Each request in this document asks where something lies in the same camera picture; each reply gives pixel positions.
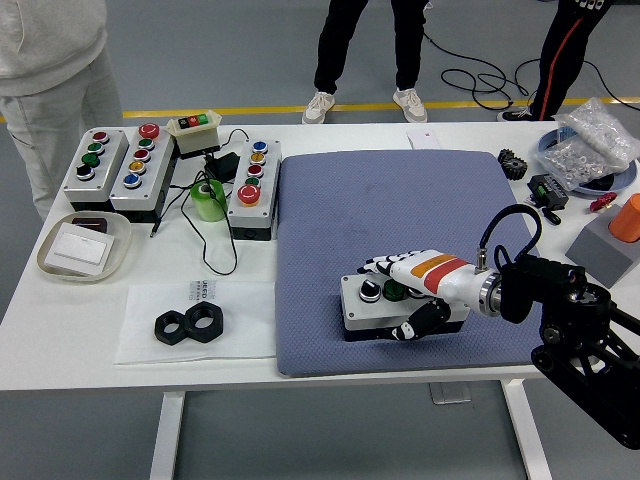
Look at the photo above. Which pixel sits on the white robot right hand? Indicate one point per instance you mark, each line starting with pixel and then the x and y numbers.
pixel 435 275

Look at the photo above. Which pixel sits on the grey four-button control box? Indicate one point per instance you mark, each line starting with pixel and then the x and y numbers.
pixel 355 300
pixel 112 155

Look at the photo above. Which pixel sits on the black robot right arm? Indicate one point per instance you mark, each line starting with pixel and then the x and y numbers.
pixel 550 285

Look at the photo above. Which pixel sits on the grey five-button control box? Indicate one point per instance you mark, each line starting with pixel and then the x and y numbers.
pixel 265 200
pixel 155 170

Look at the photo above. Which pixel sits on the blue-grey padded mat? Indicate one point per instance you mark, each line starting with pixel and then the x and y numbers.
pixel 360 210

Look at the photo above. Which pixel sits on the small black clip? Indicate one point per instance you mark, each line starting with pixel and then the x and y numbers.
pixel 550 216

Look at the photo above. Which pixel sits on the black gear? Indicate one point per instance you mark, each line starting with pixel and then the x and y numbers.
pixel 515 167

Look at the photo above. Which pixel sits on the white card red mark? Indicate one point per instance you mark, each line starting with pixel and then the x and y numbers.
pixel 422 139

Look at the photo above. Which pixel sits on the black module green terminals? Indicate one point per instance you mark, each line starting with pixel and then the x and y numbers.
pixel 547 190

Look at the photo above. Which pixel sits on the grey wedge block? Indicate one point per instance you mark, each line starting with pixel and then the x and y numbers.
pixel 600 250

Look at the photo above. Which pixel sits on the white table leg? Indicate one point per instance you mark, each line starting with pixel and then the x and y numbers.
pixel 167 440
pixel 525 430

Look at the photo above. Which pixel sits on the clear bag metal parts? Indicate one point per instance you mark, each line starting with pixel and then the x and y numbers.
pixel 575 160

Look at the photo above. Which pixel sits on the small red clip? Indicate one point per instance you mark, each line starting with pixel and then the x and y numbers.
pixel 602 201

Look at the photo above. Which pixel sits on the blue plate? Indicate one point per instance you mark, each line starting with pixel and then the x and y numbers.
pixel 627 180

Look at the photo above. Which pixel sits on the black hex nut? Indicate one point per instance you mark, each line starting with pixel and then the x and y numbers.
pixel 160 332
pixel 219 325

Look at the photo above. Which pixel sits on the green tape roll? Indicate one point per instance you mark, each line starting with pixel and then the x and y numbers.
pixel 212 205

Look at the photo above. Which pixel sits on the black power adapter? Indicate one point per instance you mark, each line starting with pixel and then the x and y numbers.
pixel 225 165

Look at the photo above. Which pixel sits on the person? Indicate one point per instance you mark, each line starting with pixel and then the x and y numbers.
pixel 330 50
pixel 50 50
pixel 555 60

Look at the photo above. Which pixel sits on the translucent shallow tray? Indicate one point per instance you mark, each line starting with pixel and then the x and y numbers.
pixel 119 240

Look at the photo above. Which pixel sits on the grey under-table bracket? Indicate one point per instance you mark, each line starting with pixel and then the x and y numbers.
pixel 450 394

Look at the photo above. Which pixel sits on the cream three-button switch box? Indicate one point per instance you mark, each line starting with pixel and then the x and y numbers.
pixel 197 140

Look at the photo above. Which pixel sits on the dark red-black switch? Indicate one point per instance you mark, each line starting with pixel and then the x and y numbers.
pixel 92 223

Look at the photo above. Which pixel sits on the white wall switch panel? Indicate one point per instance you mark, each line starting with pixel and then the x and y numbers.
pixel 80 247

